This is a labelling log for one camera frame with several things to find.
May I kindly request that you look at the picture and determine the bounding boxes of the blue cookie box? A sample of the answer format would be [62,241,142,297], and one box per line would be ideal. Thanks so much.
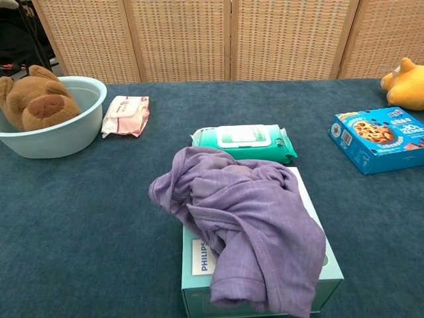
[328,106,424,176]

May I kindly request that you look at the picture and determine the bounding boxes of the brown plush toy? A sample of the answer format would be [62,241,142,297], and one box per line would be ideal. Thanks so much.
[0,64,82,133]

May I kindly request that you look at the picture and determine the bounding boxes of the yellow plush toy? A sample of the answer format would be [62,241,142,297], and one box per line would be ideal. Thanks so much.
[380,57,424,111]

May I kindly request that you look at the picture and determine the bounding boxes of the woven wooden folding screen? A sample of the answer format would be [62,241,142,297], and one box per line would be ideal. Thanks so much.
[31,0,424,83]

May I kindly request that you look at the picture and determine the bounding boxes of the purple cloth garment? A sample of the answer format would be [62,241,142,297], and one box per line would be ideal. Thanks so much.
[148,146,327,318]

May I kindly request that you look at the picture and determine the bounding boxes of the light blue plastic basin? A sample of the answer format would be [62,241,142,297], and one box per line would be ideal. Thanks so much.
[0,76,108,159]

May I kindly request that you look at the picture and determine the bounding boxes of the pink wet wipes pack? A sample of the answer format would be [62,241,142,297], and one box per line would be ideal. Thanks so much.
[101,95,150,138]

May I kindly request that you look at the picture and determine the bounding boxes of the green wet wipes pack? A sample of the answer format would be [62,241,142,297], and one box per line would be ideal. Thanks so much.
[189,124,298,166]

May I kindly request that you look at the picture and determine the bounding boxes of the teal Philips cardboard box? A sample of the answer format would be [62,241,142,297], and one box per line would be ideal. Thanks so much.
[181,166,345,318]

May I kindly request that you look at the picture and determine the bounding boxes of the black stand with legs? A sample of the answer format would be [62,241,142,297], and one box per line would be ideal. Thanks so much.
[0,0,62,79]

